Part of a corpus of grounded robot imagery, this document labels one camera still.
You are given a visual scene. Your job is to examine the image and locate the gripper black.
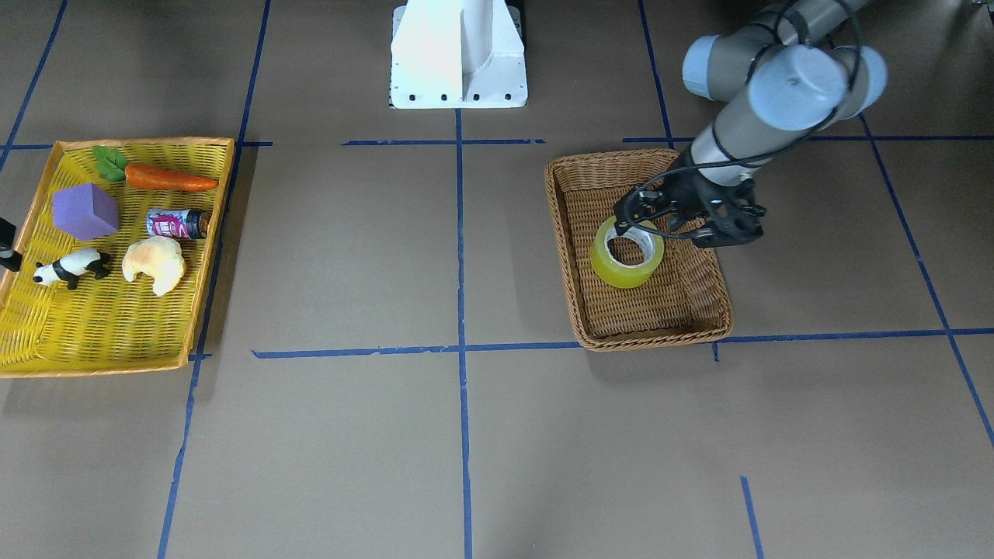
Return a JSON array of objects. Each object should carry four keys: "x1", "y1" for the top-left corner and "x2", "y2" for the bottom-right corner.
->
[{"x1": 613, "y1": 151, "x2": 766, "y2": 248}]

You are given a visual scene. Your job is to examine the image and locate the panda toy figure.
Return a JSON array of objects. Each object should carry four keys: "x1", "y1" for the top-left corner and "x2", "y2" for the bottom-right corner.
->
[{"x1": 32, "y1": 247, "x2": 113, "y2": 290}]

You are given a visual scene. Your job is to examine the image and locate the purple foam block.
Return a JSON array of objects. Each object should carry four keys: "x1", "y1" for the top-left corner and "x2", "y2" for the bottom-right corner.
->
[{"x1": 52, "y1": 182, "x2": 120, "y2": 241}]

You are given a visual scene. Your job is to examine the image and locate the yellow tape roll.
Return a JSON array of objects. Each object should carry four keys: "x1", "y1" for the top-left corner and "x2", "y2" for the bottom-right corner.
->
[{"x1": 589, "y1": 217, "x2": 665, "y2": 289}]

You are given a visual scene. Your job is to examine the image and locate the small dark can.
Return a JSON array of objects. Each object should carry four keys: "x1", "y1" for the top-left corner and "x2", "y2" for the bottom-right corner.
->
[{"x1": 146, "y1": 208, "x2": 212, "y2": 240}]

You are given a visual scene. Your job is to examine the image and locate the cream croissant toy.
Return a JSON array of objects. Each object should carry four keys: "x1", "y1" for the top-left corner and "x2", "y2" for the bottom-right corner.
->
[{"x1": 121, "y1": 236, "x2": 186, "y2": 297}]

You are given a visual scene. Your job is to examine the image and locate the brown wicker basket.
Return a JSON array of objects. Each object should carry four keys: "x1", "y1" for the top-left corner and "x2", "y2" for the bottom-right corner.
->
[{"x1": 544, "y1": 148, "x2": 734, "y2": 352}]

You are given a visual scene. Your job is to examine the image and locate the orange carrot toy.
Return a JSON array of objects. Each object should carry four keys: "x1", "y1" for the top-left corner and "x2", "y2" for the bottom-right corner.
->
[{"x1": 90, "y1": 145, "x2": 219, "y2": 193}]

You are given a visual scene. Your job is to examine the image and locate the yellow woven plastic basket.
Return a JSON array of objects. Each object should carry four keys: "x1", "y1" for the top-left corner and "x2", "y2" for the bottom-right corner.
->
[{"x1": 1, "y1": 137, "x2": 235, "y2": 378}]

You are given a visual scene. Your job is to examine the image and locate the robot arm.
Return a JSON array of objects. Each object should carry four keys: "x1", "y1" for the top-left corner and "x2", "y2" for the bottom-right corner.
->
[{"x1": 612, "y1": 1, "x2": 888, "y2": 248}]

